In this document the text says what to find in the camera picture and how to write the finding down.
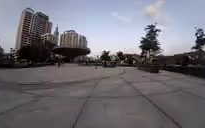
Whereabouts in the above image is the small round tree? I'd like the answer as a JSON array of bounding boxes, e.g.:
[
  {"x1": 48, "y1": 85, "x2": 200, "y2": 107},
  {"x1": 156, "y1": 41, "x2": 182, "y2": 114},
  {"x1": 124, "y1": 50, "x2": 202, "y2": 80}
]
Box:
[
  {"x1": 115, "y1": 50, "x2": 127, "y2": 65},
  {"x1": 99, "y1": 50, "x2": 112, "y2": 68}
]

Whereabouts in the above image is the round mushroom-shaped canopy structure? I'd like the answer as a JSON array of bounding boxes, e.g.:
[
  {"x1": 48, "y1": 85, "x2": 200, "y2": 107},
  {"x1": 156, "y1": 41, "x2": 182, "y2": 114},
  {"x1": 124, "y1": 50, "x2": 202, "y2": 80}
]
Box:
[{"x1": 51, "y1": 45, "x2": 92, "y2": 64}]

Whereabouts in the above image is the grey paved plaza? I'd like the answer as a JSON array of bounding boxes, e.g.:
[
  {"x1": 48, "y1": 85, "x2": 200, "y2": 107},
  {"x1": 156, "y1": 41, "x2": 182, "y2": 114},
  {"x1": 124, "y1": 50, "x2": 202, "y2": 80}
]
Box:
[{"x1": 0, "y1": 63, "x2": 205, "y2": 128}]

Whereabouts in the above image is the pale mid-rise building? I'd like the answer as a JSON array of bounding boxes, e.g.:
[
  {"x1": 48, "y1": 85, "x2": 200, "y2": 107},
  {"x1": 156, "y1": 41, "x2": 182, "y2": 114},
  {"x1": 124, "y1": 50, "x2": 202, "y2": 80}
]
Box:
[{"x1": 59, "y1": 29, "x2": 89, "y2": 49}]

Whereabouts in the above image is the person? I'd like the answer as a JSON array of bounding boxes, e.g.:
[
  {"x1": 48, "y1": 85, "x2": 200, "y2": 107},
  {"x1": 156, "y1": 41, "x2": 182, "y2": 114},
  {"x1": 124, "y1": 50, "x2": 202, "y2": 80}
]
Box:
[{"x1": 57, "y1": 57, "x2": 62, "y2": 69}]

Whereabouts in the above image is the dark planter box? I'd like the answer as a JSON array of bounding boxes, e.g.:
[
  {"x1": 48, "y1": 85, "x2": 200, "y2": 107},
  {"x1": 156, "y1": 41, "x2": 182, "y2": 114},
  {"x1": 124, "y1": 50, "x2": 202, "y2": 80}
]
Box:
[{"x1": 137, "y1": 64, "x2": 161, "y2": 74}]

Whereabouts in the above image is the tall dark tree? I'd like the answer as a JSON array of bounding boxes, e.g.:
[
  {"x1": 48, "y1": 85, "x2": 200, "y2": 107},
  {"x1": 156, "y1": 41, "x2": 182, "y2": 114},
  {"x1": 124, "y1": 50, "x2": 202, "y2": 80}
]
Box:
[{"x1": 138, "y1": 22, "x2": 164, "y2": 63}]

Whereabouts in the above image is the dark clump of trees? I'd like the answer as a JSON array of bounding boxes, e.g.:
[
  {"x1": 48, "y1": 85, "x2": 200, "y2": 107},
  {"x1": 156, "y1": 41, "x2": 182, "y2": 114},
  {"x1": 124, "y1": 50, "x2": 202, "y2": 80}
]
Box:
[{"x1": 17, "y1": 43, "x2": 52, "y2": 64}]

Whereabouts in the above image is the tall high-rise building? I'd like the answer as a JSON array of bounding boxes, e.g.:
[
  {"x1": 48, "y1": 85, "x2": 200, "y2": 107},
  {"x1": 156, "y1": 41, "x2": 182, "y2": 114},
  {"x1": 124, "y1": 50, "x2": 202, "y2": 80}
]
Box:
[{"x1": 15, "y1": 7, "x2": 60, "y2": 52}]

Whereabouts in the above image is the low long building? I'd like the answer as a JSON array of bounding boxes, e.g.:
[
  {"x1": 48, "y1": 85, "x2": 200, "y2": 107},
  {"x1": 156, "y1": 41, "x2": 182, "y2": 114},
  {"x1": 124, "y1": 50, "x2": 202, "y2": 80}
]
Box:
[{"x1": 151, "y1": 49, "x2": 205, "y2": 67}]

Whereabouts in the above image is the slender dark tree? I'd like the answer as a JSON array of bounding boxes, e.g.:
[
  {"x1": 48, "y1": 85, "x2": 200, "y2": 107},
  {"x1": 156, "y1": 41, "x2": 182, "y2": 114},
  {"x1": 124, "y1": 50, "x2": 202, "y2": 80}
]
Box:
[{"x1": 190, "y1": 27, "x2": 205, "y2": 61}]

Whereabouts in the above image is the low dark wall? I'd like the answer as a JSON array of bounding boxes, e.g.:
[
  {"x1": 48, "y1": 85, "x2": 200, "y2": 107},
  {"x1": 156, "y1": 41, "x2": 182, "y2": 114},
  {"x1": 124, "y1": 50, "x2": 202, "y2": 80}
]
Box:
[{"x1": 136, "y1": 63, "x2": 205, "y2": 82}]

